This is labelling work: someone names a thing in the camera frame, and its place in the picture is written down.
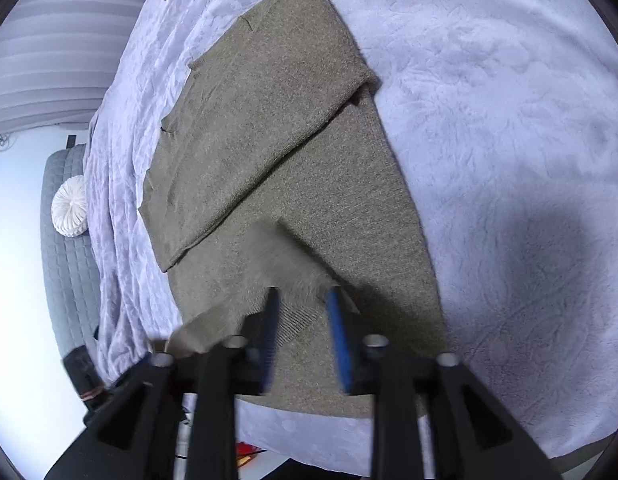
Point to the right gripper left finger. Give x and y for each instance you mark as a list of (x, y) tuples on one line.
[(134, 434)]

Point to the grey pleated curtain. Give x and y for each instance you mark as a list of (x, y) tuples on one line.
[(58, 58)]

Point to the white round ruffled pillow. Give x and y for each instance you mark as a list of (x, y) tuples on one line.
[(69, 210)]

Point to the lavender plush bed blanket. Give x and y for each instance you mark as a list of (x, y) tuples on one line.
[(503, 115)]

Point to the olive green knit sweater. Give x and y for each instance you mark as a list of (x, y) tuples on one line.
[(273, 170)]

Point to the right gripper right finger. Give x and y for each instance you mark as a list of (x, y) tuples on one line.
[(472, 435)]

